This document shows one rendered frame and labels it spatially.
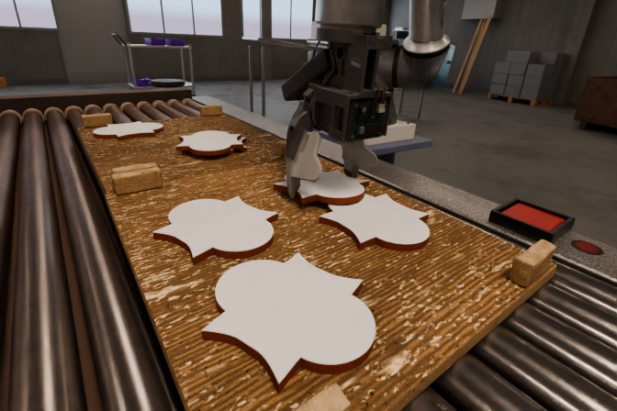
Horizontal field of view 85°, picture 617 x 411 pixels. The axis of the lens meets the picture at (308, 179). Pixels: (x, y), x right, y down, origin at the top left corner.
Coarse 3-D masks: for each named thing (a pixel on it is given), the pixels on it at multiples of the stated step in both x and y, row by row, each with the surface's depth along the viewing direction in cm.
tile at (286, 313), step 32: (224, 288) 27; (256, 288) 28; (288, 288) 28; (320, 288) 28; (352, 288) 28; (224, 320) 24; (256, 320) 24; (288, 320) 25; (320, 320) 25; (352, 320) 25; (256, 352) 22; (288, 352) 22; (320, 352) 22; (352, 352) 22
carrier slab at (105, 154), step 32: (96, 128) 75; (192, 128) 78; (224, 128) 79; (256, 128) 80; (96, 160) 57; (128, 160) 57; (160, 160) 58; (192, 160) 58; (224, 160) 59; (256, 160) 60
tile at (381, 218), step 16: (336, 208) 41; (352, 208) 42; (368, 208) 42; (384, 208) 42; (400, 208) 42; (336, 224) 39; (352, 224) 38; (368, 224) 38; (384, 224) 38; (400, 224) 38; (416, 224) 39; (368, 240) 35; (384, 240) 35; (400, 240) 35; (416, 240) 35
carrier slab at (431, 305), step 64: (192, 192) 46; (256, 192) 47; (384, 192) 49; (128, 256) 33; (256, 256) 33; (320, 256) 34; (384, 256) 34; (448, 256) 35; (512, 256) 35; (192, 320) 26; (384, 320) 26; (448, 320) 26; (192, 384) 21; (256, 384) 21; (320, 384) 21; (384, 384) 21
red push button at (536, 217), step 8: (512, 208) 47; (520, 208) 47; (528, 208) 47; (512, 216) 45; (520, 216) 45; (528, 216) 45; (536, 216) 45; (544, 216) 45; (552, 216) 46; (536, 224) 43; (544, 224) 43; (552, 224) 43
